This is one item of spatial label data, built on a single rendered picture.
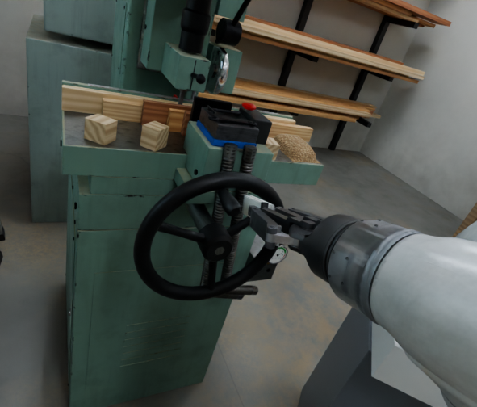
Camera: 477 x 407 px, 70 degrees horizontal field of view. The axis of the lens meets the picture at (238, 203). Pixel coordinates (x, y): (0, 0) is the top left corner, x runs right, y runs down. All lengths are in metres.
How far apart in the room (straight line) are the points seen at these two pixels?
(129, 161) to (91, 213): 0.14
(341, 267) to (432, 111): 4.02
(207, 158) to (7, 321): 1.13
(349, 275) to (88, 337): 0.81
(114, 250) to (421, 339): 0.67
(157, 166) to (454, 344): 0.59
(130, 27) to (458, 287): 0.89
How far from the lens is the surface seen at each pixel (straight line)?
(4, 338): 1.52
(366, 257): 0.31
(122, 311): 0.97
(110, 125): 0.69
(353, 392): 1.02
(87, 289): 0.89
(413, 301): 0.28
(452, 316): 0.26
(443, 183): 4.14
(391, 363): 0.83
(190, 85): 0.79
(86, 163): 0.70
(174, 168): 0.73
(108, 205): 0.75
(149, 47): 0.90
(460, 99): 4.18
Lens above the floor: 1.18
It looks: 29 degrees down
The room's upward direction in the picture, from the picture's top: 17 degrees clockwise
